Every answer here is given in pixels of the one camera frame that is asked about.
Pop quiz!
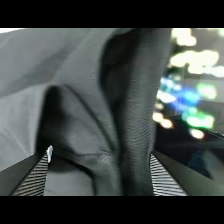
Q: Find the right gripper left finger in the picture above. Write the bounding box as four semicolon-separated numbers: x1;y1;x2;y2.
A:
0;145;54;197

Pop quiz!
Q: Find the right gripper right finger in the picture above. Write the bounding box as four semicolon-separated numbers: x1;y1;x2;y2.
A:
149;150;224;197

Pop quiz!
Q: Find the grey garment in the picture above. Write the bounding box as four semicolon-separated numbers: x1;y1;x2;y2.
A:
0;27;173;197

